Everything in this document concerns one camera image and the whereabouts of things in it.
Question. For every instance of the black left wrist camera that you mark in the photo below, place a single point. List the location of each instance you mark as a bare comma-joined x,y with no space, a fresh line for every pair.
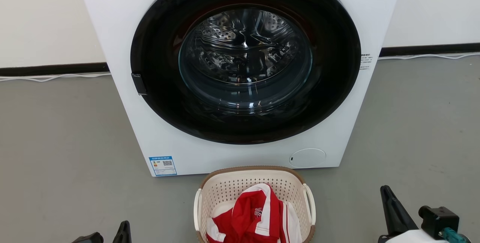
90,238

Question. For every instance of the black baseboard strip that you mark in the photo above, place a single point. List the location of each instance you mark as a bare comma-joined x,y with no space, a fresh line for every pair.
37,69
431,49

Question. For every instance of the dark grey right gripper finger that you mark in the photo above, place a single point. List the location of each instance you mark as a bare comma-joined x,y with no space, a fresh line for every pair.
393,213

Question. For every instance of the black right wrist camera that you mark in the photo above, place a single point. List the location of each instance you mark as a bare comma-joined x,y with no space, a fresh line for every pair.
438,220

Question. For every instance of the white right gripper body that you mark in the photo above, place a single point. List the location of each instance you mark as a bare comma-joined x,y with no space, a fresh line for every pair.
412,238

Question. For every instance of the round white filter cover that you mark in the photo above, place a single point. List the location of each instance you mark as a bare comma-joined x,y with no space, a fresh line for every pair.
307,158

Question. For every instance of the round black washing machine door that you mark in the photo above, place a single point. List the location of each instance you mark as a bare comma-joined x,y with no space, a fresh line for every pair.
337,78

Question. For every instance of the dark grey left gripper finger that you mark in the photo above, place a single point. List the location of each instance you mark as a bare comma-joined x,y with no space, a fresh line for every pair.
123,235

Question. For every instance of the white front-load washing machine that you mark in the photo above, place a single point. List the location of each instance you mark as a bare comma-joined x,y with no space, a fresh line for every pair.
112,29

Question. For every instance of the small printed text sticker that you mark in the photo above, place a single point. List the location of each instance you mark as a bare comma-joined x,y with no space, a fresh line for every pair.
366,62

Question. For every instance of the cream perforated laundry basket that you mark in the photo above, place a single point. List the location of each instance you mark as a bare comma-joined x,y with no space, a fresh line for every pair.
228,186

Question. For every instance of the blue energy label sticker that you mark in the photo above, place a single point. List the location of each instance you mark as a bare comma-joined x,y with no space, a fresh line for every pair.
162,166

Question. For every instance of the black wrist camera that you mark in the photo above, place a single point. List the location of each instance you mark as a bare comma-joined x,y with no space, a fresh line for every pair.
438,220
90,238

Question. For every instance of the red and white jersey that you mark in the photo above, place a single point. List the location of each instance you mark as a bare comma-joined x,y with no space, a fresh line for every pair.
247,216

